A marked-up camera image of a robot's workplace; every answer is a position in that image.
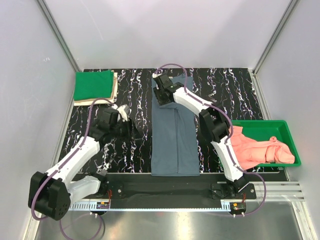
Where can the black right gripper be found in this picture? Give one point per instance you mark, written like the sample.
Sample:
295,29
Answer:
156,91

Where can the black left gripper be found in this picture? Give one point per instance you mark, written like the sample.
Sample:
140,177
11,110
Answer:
130,134

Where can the blue-grey t-shirt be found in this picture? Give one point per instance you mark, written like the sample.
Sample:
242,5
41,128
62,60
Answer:
174,141

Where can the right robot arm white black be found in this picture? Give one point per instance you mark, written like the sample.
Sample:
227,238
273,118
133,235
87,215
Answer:
215,126

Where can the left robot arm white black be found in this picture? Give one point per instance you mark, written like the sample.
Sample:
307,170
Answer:
51,193

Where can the folded green t-shirt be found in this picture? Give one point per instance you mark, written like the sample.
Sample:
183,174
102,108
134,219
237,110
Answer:
92,85

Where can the green plastic bin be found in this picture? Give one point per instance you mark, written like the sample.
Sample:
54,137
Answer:
262,130

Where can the pink t-shirt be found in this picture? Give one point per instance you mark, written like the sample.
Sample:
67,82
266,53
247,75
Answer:
251,153

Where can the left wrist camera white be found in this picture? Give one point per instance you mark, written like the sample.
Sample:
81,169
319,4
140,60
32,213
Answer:
123,111

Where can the grey slotted cable duct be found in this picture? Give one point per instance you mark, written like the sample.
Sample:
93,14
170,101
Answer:
160,206

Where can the aluminium frame rail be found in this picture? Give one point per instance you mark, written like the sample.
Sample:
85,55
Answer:
278,191

